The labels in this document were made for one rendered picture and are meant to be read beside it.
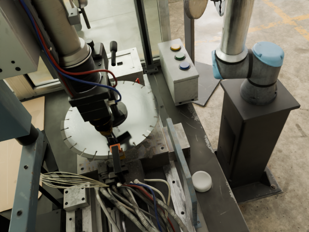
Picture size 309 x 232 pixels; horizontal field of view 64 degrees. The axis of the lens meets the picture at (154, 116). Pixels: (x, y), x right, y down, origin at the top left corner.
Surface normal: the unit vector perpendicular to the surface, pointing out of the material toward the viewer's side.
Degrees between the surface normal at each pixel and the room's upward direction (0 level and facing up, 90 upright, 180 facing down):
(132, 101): 0
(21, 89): 90
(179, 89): 90
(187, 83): 90
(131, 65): 0
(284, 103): 0
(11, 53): 90
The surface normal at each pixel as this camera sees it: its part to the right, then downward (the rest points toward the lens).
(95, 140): -0.13, -0.64
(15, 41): 0.22, 0.73
